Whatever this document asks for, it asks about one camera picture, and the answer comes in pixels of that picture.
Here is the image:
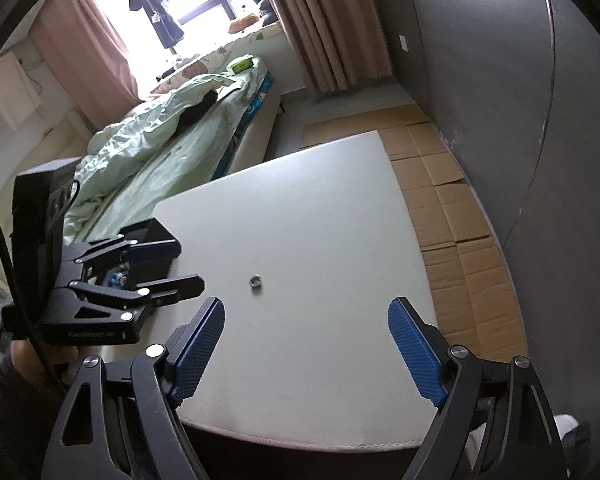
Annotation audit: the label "white low table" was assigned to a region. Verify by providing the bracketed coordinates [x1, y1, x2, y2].
[151, 129, 441, 450]

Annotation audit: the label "white sock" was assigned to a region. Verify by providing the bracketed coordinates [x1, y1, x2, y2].
[552, 413, 594, 462]

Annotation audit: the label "patterned window seat cushion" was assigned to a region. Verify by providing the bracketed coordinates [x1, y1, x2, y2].
[151, 24, 284, 94]

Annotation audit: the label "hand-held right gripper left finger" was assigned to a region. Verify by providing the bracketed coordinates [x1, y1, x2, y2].
[45, 296, 227, 480]

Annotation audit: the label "light green duvet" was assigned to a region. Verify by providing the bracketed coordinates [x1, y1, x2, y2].
[62, 72, 254, 242]

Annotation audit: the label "person's left hand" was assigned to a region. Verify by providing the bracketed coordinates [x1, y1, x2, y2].
[11, 342, 82, 386]

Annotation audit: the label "orange plush toy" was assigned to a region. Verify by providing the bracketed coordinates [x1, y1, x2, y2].
[228, 12, 259, 34]

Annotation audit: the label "flattened cardboard floor sheets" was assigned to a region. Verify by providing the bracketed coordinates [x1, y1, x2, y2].
[300, 102, 529, 357]

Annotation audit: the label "pink curtain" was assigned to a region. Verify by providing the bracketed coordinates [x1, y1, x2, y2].
[256, 0, 397, 94]
[29, 0, 142, 132]

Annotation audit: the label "dark cloth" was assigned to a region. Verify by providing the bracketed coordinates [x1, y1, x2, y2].
[179, 90, 219, 129]

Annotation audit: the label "bed with green blanket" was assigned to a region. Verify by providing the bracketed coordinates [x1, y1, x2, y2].
[62, 56, 277, 242]

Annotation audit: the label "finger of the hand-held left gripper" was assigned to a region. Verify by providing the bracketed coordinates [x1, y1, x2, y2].
[74, 217, 182, 275]
[67, 273, 206, 313]

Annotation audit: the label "black cable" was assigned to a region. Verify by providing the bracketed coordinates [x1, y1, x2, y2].
[0, 199, 73, 398]

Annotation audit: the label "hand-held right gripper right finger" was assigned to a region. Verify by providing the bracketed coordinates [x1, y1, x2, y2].
[387, 296, 569, 480]

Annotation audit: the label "colourful patterned mattress cover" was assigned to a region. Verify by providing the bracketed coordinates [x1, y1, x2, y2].
[211, 74, 275, 182]

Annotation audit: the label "dark blue cushion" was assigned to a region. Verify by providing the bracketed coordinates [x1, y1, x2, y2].
[249, 0, 277, 27]

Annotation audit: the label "person's left forearm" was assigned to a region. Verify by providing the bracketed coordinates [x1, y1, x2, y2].
[0, 369, 68, 463]

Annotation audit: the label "dark hanging garment with tag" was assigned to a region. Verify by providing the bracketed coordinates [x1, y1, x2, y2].
[123, 0, 186, 52]

